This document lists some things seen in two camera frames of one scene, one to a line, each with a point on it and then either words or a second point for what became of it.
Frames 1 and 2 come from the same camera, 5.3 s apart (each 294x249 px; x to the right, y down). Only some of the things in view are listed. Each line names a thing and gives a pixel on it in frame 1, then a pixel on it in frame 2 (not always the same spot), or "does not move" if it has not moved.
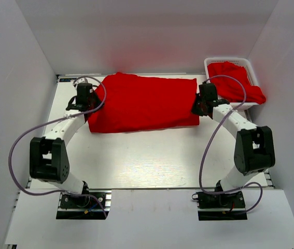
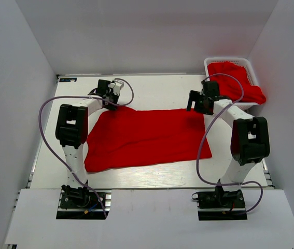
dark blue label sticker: [66, 79] does not move
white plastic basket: [240, 106] does not move
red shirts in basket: [229, 89] does not move
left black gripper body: [94, 101] to [112, 100]
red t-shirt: [140, 101] to [122, 136]
